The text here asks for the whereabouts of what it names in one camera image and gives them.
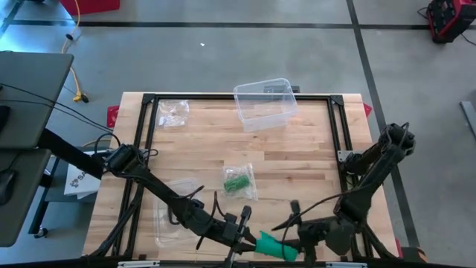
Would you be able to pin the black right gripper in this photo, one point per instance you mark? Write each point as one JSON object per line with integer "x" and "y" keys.
{"x": 310, "y": 232}

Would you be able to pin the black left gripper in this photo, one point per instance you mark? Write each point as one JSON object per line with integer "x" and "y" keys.
{"x": 230, "y": 231}

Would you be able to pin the teal green ribbed bandage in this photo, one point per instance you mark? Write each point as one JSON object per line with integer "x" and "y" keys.
{"x": 271, "y": 247}

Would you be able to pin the clear plastic bag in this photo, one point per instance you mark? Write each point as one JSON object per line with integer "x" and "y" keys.
{"x": 241, "y": 169}
{"x": 173, "y": 113}

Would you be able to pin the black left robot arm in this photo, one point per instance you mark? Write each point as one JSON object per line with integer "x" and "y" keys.
{"x": 160, "y": 190}

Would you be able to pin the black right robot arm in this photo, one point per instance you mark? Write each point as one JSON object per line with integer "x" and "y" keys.
{"x": 372, "y": 171}

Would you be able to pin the clear plastic tray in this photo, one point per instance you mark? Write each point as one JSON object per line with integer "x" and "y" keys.
{"x": 163, "y": 232}

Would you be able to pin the black and orange box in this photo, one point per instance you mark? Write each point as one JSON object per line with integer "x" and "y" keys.
{"x": 411, "y": 255}

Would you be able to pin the clear plastic container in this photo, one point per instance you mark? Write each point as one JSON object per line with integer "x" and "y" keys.
{"x": 266, "y": 111}

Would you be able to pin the white printed cardboard box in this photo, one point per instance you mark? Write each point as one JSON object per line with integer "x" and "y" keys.
{"x": 80, "y": 184}

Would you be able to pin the black desk leg with caster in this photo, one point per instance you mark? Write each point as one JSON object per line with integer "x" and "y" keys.
{"x": 42, "y": 201}

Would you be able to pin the grey metal bar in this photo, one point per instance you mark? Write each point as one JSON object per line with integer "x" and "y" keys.
{"x": 469, "y": 115}

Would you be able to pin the black computer mouse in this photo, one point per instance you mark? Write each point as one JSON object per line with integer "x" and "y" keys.
{"x": 5, "y": 186}

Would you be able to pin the grey desk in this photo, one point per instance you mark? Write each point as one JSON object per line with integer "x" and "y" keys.
{"x": 29, "y": 82}

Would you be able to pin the red bin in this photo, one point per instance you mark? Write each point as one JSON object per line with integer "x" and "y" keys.
{"x": 93, "y": 5}

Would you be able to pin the silver mounting bracket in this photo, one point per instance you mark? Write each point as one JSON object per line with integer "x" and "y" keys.
{"x": 346, "y": 265}
{"x": 137, "y": 264}

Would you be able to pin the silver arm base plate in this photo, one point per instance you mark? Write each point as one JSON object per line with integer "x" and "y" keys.
{"x": 344, "y": 154}

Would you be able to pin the red corner bracket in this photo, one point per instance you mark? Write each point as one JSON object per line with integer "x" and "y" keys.
{"x": 112, "y": 117}
{"x": 367, "y": 110}

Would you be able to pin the black aluminium table frame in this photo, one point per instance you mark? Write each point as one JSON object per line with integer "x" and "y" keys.
{"x": 208, "y": 96}

